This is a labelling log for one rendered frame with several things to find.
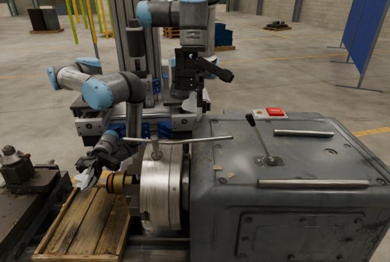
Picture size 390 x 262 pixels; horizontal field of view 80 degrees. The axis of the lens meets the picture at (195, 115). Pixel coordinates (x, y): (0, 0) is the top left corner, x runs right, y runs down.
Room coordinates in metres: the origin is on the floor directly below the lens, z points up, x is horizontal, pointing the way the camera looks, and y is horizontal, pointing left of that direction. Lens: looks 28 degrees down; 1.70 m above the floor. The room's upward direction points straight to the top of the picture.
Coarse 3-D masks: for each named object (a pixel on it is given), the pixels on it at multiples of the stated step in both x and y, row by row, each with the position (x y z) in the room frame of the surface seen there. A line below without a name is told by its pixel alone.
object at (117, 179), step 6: (114, 174) 0.65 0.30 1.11; (120, 174) 0.64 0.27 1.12; (126, 174) 0.65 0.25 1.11; (132, 174) 0.65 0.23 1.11; (108, 180) 0.62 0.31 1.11; (114, 180) 0.62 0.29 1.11; (120, 180) 0.61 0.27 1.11; (126, 180) 0.62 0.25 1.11; (132, 180) 0.66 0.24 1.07; (108, 186) 0.61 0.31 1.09; (114, 186) 0.60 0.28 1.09; (120, 186) 0.60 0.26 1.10; (108, 192) 0.60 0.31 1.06; (114, 192) 0.61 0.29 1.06; (120, 192) 0.60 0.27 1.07
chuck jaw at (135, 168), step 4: (140, 148) 0.69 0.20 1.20; (144, 148) 0.69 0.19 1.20; (140, 152) 0.68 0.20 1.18; (140, 156) 0.67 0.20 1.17; (136, 160) 0.67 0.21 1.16; (140, 160) 0.67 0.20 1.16; (132, 164) 0.66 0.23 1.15; (136, 164) 0.66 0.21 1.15; (140, 164) 0.66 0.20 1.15; (128, 168) 0.65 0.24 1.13; (132, 168) 0.65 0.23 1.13; (136, 168) 0.65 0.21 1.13; (140, 168) 0.65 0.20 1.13; (128, 172) 0.64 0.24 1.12; (132, 172) 0.64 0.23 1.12; (136, 172) 0.64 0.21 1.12
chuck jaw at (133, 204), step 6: (126, 186) 0.60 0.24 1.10; (132, 186) 0.60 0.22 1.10; (138, 186) 0.60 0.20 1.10; (126, 192) 0.58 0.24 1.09; (132, 192) 0.57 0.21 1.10; (138, 192) 0.57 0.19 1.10; (126, 198) 0.55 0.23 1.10; (132, 198) 0.54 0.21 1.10; (138, 198) 0.54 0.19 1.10; (132, 204) 0.51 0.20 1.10; (138, 204) 0.51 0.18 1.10; (132, 210) 0.50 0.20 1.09; (138, 210) 0.50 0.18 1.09; (144, 216) 0.49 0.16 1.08
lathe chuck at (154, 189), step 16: (160, 144) 0.66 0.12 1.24; (144, 160) 0.58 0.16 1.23; (160, 160) 0.58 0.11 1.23; (144, 176) 0.54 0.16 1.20; (160, 176) 0.54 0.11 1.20; (144, 192) 0.51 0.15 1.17; (160, 192) 0.51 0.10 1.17; (144, 208) 0.49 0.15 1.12; (160, 208) 0.49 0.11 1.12; (144, 224) 0.48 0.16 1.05; (160, 224) 0.48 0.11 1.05
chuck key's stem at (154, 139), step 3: (153, 135) 0.59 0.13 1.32; (156, 135) 0.59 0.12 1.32; (153, 138) 0.58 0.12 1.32; (156, 138) 0.58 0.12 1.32; (153, 141) 0.57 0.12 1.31; (156, 141) 0.58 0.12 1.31; (153, 144) 0.58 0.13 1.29; (156, 144) 0.58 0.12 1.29; (153, 147) 0.58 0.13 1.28; (156, 147) 0.58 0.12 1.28; (159, 147) 0.59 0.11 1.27; (153, 150) 0.59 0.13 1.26; (156, 150) 0.58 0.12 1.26; (159, 150) 0.59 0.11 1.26; (156, 153) 0.59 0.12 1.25; (156, 156) 0.60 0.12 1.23
